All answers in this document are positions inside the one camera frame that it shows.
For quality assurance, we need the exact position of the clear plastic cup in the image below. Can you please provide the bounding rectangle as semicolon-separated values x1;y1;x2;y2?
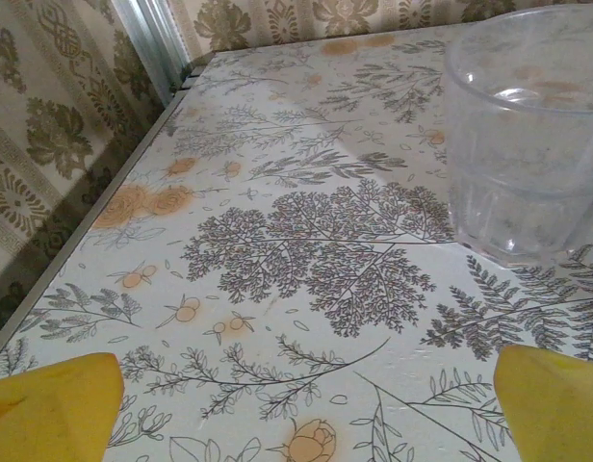
444;5;593;269

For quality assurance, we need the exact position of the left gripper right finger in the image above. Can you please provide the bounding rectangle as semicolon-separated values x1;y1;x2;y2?
493;344;593;462

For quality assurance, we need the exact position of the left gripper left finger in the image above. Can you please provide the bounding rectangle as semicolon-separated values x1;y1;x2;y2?
0;351;126;462

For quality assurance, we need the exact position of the aluminium frame post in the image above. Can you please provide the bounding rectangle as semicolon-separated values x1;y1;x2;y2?
111;0;197;105

